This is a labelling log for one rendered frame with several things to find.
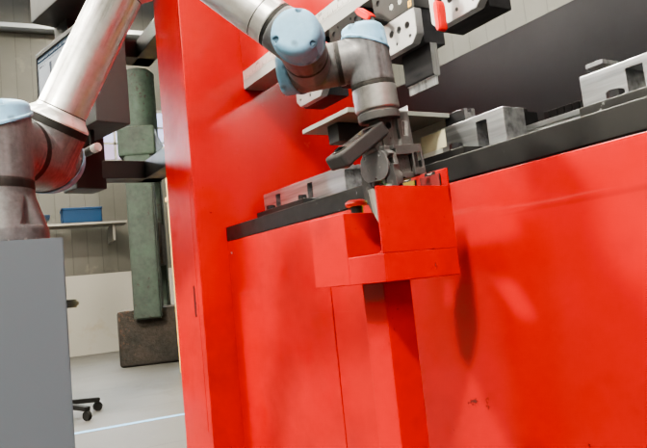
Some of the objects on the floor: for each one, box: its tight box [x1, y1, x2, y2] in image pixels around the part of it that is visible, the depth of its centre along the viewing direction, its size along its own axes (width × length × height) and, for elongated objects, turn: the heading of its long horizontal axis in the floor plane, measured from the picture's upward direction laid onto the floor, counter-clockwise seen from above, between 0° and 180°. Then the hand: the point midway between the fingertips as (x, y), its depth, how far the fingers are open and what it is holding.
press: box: [116, 67, 179, 368], centre depth 743 cm, size 86×111×327 cm
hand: (389, 231), depth 109 cm, fingers closed
